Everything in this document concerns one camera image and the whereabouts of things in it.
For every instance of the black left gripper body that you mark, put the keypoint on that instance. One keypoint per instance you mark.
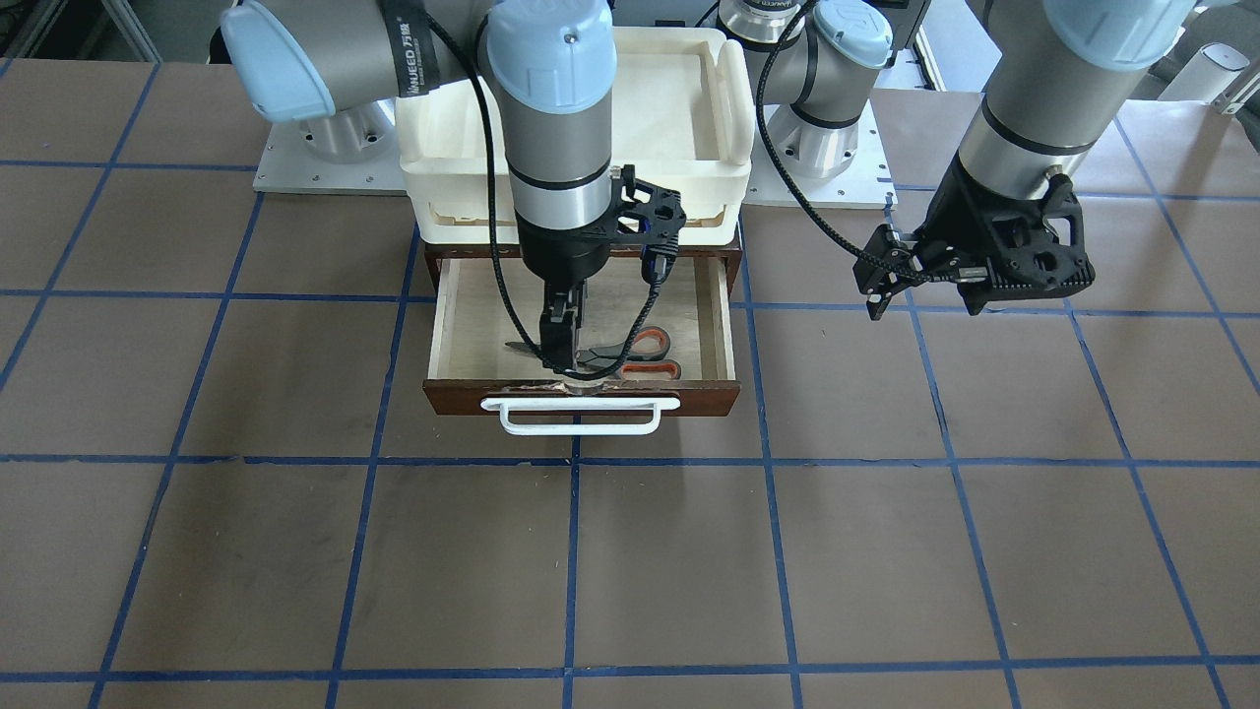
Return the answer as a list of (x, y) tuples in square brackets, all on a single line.
[(953, 228)]

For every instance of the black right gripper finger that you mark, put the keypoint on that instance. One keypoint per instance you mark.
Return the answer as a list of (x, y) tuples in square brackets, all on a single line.
[(560, 322)]

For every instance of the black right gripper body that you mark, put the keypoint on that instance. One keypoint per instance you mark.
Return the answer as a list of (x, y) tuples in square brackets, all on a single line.
[(563, 254)]

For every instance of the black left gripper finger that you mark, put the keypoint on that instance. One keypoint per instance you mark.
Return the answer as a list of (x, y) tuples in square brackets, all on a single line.
[(877, 301), (977, 298)]

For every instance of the orange grey scissors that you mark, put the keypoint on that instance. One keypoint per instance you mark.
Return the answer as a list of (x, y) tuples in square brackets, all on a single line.
[(647, 359)]

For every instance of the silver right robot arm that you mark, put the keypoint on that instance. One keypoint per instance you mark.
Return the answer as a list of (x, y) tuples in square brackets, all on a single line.
[(550, 65)]

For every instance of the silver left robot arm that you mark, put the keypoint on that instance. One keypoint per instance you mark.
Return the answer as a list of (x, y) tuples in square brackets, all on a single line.
[(1065, 70)]

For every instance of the open wooden drawer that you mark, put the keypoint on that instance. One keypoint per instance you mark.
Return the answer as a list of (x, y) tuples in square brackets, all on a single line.
[(472, 367)]

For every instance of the dark brown wooden cabinet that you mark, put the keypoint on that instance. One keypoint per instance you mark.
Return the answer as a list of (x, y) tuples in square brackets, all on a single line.
[(730, 254)]

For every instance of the white foam tray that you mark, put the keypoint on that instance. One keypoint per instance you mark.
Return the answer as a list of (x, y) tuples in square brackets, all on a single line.
[(682, 115)]

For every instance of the white drawer handle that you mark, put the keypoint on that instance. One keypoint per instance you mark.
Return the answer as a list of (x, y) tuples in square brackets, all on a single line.
[(581, 414)]

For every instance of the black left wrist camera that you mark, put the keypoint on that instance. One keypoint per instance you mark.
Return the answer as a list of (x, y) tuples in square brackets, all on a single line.
[(1035, 247)]

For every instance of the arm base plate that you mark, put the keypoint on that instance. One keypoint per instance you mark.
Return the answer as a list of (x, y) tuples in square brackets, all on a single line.
[(866, 184), (354, 152)]

